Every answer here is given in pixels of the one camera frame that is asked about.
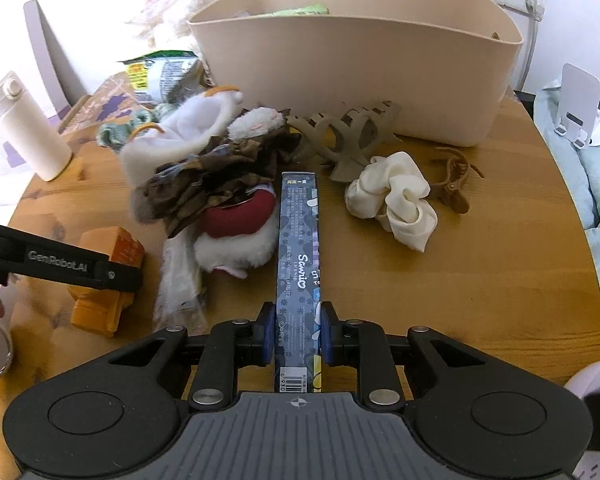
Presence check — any white phone stand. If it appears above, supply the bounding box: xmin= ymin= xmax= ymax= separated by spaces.
xmin=552 ymin=63 xmax=600 ymax=149

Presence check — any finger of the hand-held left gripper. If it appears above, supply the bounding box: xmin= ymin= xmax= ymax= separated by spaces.
xmin=0 ymin=220 xmax=144 ymax=294

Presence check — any light green packet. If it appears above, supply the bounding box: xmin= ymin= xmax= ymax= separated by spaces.
xmin=252 ymin=2 xmax=329 ymax=19

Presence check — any white round object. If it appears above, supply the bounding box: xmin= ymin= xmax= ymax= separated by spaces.
xmin=564 ymin=359 xmax=600 ymax=402

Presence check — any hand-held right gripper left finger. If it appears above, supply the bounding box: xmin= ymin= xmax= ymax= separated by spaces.
xmin=105 ymin=301 xmax=277 ymax=411

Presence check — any white thermos bottle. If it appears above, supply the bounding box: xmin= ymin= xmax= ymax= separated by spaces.
xmin=0 ymin=71 xmax=74 ymax=182

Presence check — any orange toy block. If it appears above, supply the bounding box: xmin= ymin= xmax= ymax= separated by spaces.
xmin=69 ymin=226 xmax=147 ymax=339

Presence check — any green knitted cloth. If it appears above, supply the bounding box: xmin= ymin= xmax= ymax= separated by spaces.
xmin=96 ymin=104 xmax=181 ymax=150

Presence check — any grey board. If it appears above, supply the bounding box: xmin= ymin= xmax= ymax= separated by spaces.
xmin=24 ymin=0 xmax=81 ymax=111

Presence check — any brown scrunchie with white pompom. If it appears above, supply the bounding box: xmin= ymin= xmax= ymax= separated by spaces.
xmin=132 ymin=106 xmax=302 ymax=239

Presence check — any green snack packet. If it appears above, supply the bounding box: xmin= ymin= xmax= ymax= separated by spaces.
xmin=117 ymin=50 xmax=204 ymax=107

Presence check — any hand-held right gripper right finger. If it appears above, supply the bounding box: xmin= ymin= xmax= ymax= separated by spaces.
xmin=320 ymin=301 xmax=486 ymax=411

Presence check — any clear plastic packet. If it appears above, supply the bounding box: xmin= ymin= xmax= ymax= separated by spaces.
xmin=152 ymin=234 xmax=209 ymax=334

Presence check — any red and white plush toy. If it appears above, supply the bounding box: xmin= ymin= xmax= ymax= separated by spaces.
xmin=194 ymin=184 xmax=282 ymax=279

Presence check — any beige plastic storage container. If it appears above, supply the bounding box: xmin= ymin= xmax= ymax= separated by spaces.
xmin=187 ymin=0 xmax=524 ymax=148

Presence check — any light blue bedding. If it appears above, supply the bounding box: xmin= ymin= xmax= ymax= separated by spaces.
xmin=532 ymin=80 xmax=600 ymax=321

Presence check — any white duck plush toy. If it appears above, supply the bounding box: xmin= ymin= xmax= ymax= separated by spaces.
xmin=119 ymin=87 xmax=244 ymax=196

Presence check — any large beige hair claw clip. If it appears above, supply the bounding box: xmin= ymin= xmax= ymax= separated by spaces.
xmin=285 ymin=100 xmax=402 ymax=182

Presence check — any cream scrunchie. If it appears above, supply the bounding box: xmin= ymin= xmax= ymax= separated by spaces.
xmin=344 ymin=152 xmax=439 ymax=254

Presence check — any white plug with cable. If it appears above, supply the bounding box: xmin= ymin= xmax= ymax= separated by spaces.
xmin=517 ymin=0 xmax=547 ymax=92

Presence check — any long blue printed box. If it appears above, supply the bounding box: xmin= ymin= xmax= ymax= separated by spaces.
xmin=272 ymin=171 xmax=327 ymax=394

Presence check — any small brown hair claw clip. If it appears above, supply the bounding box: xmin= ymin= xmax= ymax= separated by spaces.
xmin=429 ymin=145 xmax=487 ymax=214

